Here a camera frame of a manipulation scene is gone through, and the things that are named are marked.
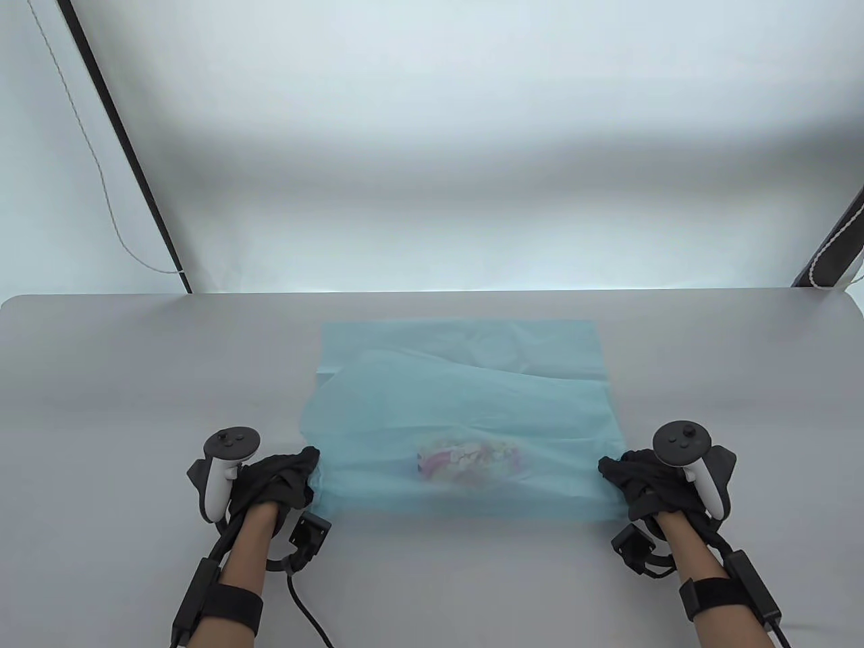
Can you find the person's right forearm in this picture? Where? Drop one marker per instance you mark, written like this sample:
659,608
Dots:
688,547

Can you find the light blue gift wrapping paper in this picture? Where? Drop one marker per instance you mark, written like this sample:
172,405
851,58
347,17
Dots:
472,405

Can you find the colourful painted nesting doll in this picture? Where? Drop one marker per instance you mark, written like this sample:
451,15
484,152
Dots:
466,462

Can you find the person's left forearm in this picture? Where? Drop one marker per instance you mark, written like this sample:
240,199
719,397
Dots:
250,547

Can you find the black frame pole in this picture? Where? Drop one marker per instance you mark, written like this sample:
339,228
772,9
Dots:
121,142
833,246

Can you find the black and white controller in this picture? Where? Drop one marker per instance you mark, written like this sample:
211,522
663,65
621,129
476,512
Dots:
233,442
682,442

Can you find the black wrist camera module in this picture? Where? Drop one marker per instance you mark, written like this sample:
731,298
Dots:
310,533
634,543

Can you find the person's left hand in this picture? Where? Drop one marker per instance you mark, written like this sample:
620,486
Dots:
277,479

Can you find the person's right hand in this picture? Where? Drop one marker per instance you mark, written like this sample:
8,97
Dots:
641,486

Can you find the black sensor box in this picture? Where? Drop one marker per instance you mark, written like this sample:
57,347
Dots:
752,587
196,594

